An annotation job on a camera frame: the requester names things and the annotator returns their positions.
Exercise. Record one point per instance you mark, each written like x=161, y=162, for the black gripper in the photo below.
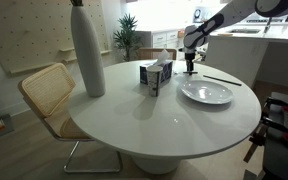
x=190, y=55

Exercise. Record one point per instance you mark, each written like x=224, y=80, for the white patterned paper cup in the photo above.
x=154, y=81

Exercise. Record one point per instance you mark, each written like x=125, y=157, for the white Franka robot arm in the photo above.
x=237, y=11

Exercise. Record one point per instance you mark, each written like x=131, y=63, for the white round plate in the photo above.
x=206, y=92

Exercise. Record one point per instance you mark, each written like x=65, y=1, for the purple patterned tissue box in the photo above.
x=166, y=71

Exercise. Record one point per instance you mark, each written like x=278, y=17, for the white tissue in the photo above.
x=163, y=57

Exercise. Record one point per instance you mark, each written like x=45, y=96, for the black chopsticks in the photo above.
x=222, y=80

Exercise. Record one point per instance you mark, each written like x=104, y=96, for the wooden cane back chair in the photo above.
x=150, y=53

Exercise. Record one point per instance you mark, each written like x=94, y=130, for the white kitchen cabinets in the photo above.
x=159, y=38

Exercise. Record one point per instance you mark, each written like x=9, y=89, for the white kitchen island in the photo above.
x=237, y=60

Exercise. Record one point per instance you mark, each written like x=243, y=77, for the countertop kettle appliance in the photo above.
x=198, y=15

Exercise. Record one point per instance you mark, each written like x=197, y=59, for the green potted plant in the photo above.
x=127, y=36

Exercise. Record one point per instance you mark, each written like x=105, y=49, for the chrome kitchen faucet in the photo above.
x=268, y=26

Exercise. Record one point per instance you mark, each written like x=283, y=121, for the black orange clamp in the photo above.
x=280, y=104
x=280, y=130

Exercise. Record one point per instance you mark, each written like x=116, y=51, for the tall white vase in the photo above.
x=89, y=53

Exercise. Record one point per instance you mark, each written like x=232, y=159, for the black robot cart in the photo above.
x=284, y=156

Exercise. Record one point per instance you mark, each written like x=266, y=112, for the wooden pegboard with shelves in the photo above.
x=24, y=33

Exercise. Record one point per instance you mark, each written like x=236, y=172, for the white table pedestal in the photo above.
x=155, y=165

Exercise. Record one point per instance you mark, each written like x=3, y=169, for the wicker chair with chrome frame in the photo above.
x=47, y=88

